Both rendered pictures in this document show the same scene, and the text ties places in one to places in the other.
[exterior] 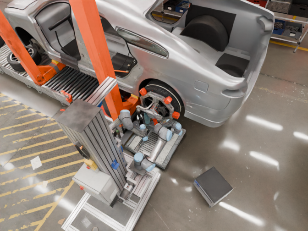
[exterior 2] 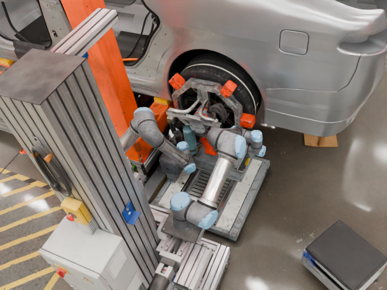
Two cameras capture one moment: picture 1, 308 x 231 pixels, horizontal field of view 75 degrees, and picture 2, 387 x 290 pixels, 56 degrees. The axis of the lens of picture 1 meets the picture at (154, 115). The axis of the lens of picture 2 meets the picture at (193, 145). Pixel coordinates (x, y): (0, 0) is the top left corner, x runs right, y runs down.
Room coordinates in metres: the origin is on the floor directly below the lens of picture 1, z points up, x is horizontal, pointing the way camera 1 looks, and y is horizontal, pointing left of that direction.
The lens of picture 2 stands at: (-0.12, 0.09, 2.70)
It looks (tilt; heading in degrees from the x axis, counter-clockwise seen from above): 47 degrees down; 0
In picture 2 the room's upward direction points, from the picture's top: 10 degrees counter-clockwise
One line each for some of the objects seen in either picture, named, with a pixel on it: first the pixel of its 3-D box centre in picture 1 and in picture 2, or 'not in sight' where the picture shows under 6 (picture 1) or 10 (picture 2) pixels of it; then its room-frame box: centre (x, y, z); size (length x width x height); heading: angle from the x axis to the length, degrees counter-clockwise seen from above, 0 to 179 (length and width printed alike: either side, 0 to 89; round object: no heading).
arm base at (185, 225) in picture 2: (140, 162); (183, 216); (1.03, 0.22, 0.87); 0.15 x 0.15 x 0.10
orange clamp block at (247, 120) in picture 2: (175, 115); (247, 121); (1.72, -0.32, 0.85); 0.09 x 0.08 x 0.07; 56
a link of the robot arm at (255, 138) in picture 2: (177, 127); (254, 138); (1.45, -0.30, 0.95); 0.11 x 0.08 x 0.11; 49
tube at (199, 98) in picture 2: (145, 102); (184, 100); (1.85, 0.10, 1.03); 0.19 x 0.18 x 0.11; 146
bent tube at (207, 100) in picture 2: (158, 107); (210, 106); (1.74, -0.07, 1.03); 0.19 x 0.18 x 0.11; 146
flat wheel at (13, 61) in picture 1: (24, 58); not in sight; (4.00, 2.87, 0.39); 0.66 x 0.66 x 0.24
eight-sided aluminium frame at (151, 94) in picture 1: (156, 107); (207, 111); (1.89, -0.05, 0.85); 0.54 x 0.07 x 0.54; 56
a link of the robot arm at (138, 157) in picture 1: (139, 158); (182, 205); (1.02, 0.21, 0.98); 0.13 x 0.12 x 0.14; 49
